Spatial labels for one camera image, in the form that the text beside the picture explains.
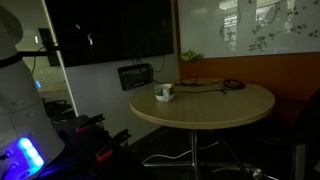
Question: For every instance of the large black wall screen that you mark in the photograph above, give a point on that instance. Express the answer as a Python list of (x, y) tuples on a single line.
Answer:
[(116, 30)]

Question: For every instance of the whiteboard with writing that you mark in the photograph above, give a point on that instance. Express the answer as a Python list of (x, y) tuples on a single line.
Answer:
[(213, 23)]

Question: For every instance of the white ceramic cup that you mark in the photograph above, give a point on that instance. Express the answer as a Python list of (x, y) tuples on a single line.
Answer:
[(163, 93)]

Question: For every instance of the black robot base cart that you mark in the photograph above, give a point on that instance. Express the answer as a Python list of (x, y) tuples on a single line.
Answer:
[(83, 156)]

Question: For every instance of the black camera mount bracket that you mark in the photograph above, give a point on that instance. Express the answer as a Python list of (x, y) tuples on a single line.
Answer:
[(46, 41)]

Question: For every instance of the orange upholstered bench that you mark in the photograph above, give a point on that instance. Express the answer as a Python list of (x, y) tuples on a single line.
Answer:
[(266, 71)]

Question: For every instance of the round wooden table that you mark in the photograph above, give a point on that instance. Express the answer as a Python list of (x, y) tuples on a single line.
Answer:
[(203, 106)]

